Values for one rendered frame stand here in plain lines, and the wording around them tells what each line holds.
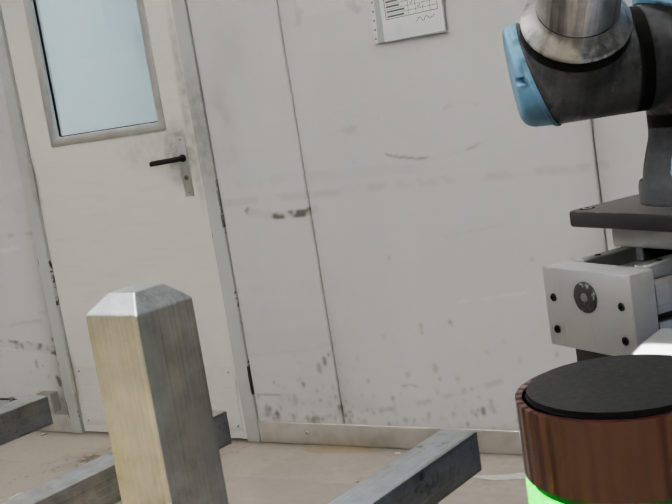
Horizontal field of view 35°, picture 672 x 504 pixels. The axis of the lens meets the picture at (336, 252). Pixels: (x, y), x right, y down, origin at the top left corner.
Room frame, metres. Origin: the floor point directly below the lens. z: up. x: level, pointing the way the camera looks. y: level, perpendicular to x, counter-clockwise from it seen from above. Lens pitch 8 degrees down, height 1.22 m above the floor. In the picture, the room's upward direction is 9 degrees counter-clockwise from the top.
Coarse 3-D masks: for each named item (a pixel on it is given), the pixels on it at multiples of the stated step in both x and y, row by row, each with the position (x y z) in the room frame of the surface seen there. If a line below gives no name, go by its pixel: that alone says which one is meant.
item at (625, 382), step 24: (600, 360) 0.31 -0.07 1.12; (624, 360) 0.31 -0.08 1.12; (648, 360) 0.30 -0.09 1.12; (552, 384) 0.29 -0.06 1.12; (576, 384) 0.29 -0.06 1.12; (600, 384) 0.29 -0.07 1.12; (624, 384) 0.28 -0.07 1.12; (648, 384) 0.28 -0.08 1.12; (552, 408) 0.27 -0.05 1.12; (576, 408) 0.27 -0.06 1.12; (600, 408) 0.27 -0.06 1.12; (624, 408) 0.26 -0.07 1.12; (648, 408) 0.26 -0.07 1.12
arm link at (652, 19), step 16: (640, 0) 1.17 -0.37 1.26; (656, 0) 1.15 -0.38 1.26; (640, 16) 1.15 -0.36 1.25; (656, 16) 1.14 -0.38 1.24; (640, 32) 1.13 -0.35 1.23; (656, 32) 1.13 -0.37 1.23; (640, 48) 1.13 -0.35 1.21; (656, 48) 1.13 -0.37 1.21; (656, 64) 1.13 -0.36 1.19; (656, 80) 1.13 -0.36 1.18; (656, 96) 1.15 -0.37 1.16; (656, 112) 1.17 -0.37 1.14
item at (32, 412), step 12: (36, 396) 1.05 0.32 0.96; (0, 408) 1.03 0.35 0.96; (12, 408) 1.02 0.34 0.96; (24, 408) 1.03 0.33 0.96; (36, 408) 1.04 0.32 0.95; (48, 408) 1.05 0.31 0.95; (0, 420) 1.00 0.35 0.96; (12, 420) 1.01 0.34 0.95; (24, 420) 1.02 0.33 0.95; (36, 420) 1.03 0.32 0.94; (48, 420) 1.05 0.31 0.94; (0, 432) 1.00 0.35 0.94; (12, 432) 1.01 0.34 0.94; (24, 432) 1.02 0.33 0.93; (0, 444) 1.00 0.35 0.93
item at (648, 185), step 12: (648, 120) 1.19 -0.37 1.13; (660, 120) 1.16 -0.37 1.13; (648, 132) 1.20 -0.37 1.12; (660, 132) 1.16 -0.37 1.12; (648, 144) 1.19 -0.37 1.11; (660, 144) 1.16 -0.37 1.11; (648, 156) 1.18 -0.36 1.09; (660, 156) 1.16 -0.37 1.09; (648, 168) 1.17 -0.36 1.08; (660, 168) 1.15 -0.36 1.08; (648, 180) 1.17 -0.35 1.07; (660, 180) 1.15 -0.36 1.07; (648, 192) 1.17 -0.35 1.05; (660, 192) 1.15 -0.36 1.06; (648, 204) 1.17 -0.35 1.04; (660, 204) 1.15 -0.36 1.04
